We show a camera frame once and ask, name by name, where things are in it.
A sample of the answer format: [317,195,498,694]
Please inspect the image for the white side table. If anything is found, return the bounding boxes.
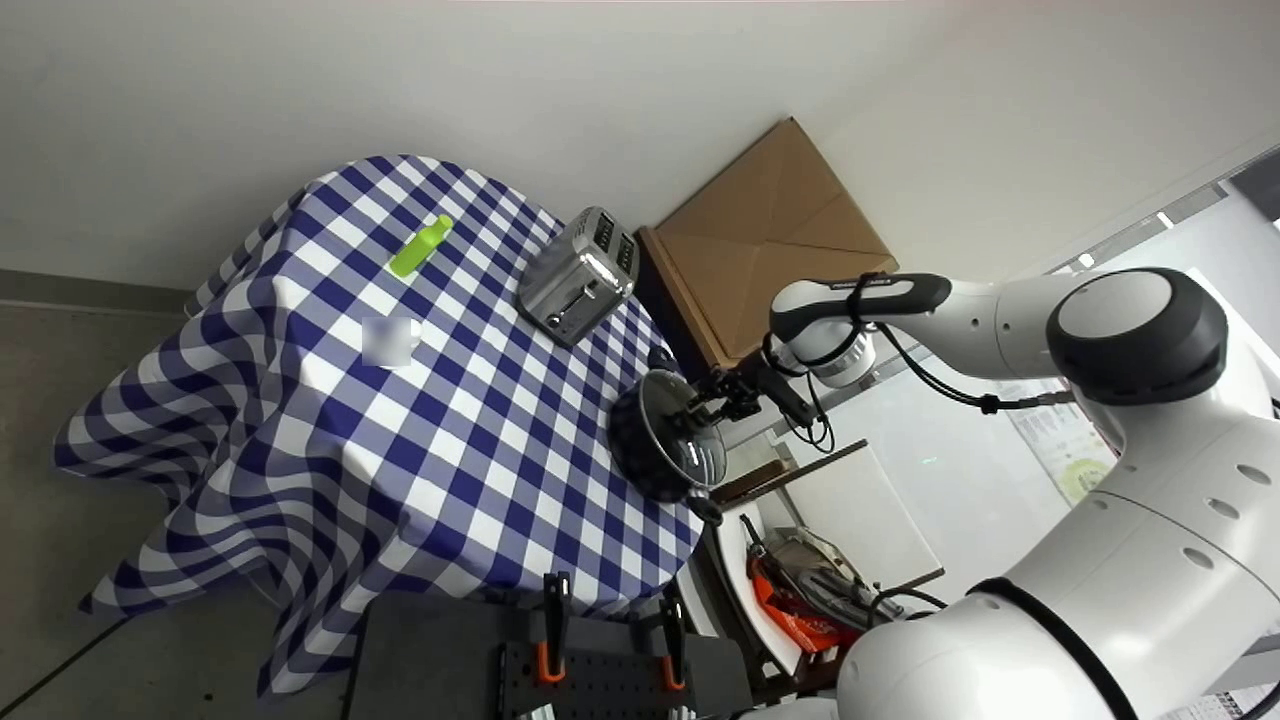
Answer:
[692,397,945,672]

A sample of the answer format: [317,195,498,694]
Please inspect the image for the glass lid with black knob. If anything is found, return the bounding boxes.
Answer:
[637,367,737,502]

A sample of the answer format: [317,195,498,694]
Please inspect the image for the black cooking pot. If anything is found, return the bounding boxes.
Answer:
[607,367,737,507]

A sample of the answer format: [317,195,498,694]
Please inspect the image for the black clamp with orange handle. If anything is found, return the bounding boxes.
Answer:
[532,572,576,694]
[652,584,696,697]

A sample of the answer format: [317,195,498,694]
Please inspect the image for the silver toaster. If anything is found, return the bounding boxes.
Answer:
[515,204,644,354]

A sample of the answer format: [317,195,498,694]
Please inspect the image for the small white bottle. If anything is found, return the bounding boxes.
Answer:
[367,315,429,377]

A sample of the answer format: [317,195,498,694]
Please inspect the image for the green plastic bottle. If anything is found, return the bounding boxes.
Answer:
[384,212,460,289]

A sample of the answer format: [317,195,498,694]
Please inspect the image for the orange bag with black strap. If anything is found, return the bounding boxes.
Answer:
[745,553,857,658]

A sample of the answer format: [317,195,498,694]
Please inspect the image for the large creased cardboard box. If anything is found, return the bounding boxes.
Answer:
[637,115,898,377]

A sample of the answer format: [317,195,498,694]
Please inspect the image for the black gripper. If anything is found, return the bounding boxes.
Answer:
[689,354,819,434]

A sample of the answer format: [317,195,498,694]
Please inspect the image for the blue white checkered tablecloth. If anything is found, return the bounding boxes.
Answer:
[50,154,712,703]

